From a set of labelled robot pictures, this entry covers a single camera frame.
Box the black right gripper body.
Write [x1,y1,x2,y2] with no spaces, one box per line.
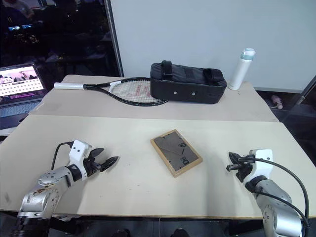
[235,160,254,183]

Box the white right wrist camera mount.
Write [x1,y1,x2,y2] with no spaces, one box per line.
[242,148,274,184]

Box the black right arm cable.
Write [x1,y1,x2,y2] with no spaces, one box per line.
[237,154,311,228]

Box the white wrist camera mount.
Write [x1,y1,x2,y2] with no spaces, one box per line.
[68,140,93,171]
[242,148,274,184]

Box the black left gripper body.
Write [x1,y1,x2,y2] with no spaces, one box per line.
[82,158,103,177]

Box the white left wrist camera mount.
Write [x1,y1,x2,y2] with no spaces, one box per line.
[68,140,93,171]

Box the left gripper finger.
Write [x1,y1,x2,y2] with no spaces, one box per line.
[90,148,105,159]
[99,156,119,173]

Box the pink object on floor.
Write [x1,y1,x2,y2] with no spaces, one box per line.
[271,94,284,110]

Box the background computer monitor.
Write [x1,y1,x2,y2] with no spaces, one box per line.
[7,23,33,32]

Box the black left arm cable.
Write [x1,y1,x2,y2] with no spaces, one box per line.
[50,141,74,171]

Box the wooden picture frame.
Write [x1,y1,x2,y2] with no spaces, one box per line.
[150,128,203,179]

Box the dark rounded shape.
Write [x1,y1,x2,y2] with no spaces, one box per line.
[110,229,131,237]
[172,228,190,237]

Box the silver metal pole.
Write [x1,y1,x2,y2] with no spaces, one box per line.
[103,0,124,78]

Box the black metal stand leg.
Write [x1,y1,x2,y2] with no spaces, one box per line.
[294,75,316,112]

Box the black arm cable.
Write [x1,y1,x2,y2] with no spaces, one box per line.
[50,141,74,171]
[237,154,311,228]

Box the black and white tennis racket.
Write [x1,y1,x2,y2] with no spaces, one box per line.
[53,77,170,107]

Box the white water bottle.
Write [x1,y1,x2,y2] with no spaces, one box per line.
[228,47,256,91]

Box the open laptop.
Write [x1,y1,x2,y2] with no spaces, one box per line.
[0,62,49,130]

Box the black padded bag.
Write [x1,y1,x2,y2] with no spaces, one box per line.
[150,60,228,105]

